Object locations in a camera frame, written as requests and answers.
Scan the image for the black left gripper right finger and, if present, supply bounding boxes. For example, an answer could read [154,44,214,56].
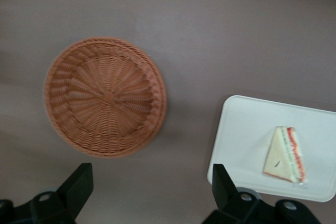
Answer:
[203,163,325,224]

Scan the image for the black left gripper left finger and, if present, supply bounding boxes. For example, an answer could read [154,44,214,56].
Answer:
[0,163,94,224]

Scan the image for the triangular sandwich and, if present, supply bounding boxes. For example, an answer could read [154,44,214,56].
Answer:
[262,126,309,184]

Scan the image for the beige rectangular plastic tray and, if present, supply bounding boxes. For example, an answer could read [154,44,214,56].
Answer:
[206,94,336,203]

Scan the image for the round brown wicker basket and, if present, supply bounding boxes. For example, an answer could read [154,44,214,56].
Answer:
[43,36,167,159]

